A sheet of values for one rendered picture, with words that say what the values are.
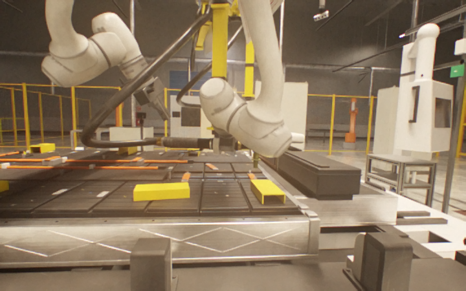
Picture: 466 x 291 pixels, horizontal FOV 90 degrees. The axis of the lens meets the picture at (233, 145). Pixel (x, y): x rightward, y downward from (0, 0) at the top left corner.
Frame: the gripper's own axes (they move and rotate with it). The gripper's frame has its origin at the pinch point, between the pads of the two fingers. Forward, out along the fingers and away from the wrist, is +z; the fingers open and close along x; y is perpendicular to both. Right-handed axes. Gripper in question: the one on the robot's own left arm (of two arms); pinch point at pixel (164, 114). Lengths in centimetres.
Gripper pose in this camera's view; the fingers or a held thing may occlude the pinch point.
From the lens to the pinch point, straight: 99.0
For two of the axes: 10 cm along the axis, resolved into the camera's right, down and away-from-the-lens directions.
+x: 1.6, -5.9, 7.9
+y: 9.0, -2.4, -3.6
